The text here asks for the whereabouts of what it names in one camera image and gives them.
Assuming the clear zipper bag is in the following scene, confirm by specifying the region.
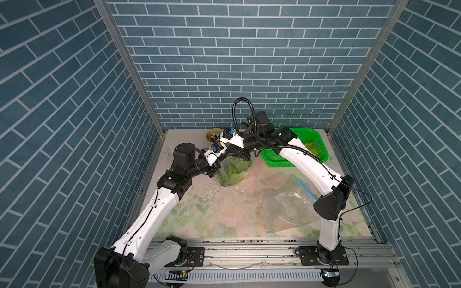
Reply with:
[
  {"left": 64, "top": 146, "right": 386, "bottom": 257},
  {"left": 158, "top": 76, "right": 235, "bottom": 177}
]
[
  {"left": 258, "top": 178, "right": 320, "bottom": 233},
  {"left": 216, "top": 145, "right": 252, "bottom": 187}
]

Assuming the chinese cabbage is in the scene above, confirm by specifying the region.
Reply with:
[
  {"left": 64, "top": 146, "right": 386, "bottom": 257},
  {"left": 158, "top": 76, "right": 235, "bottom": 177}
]
[
  {"left": 218, "top": 157, "right": 252, "bottom": 187},
  {"left": 304, "top": 141, "right": 323, "bottom": 159}
]

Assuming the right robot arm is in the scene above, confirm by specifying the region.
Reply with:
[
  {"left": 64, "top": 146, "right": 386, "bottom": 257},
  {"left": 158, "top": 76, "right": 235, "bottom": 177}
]
[{"left": 232, "top": 111, "right": 354, "bottom": 265}]

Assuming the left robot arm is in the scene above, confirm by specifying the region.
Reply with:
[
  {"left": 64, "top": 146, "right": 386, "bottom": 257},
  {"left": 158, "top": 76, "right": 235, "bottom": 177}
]
[{"left": 94, "top": 143, "right": 226, "bottom": 288}]

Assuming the yellow pen cup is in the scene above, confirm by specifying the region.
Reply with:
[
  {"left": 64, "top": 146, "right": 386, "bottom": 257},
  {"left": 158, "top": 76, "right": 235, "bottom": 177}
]
[{"left": 206, "top": 128, "right": 223, "bottom": 146}]

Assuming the green plastic basket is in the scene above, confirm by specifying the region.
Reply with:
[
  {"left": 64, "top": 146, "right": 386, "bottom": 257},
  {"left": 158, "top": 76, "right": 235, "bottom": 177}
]
[{"left": 262, "top": 128, "right": 329, "bottom": 168}]

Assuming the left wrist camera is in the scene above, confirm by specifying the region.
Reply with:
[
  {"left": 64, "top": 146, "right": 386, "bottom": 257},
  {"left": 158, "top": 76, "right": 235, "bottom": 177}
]
[{"left": 204, "top": 141, "right": 227, "bottom": 166}]

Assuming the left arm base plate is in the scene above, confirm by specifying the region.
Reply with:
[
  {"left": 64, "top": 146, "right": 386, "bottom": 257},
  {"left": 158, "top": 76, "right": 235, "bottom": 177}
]
[{"left": 165, "top": 247, "right": 205, "bottom": 268}]

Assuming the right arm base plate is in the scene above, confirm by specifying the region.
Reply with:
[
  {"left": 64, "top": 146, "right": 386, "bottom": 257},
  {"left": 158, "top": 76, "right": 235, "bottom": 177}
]
[{"left": 294, "top": 244, "right": 349, "bottom": 266}]

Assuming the aluminium rail frame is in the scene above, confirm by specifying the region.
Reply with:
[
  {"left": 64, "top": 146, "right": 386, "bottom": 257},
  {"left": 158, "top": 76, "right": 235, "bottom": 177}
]
[{"left": 145, "top": 238, "right": 410, "bottom": 288}]

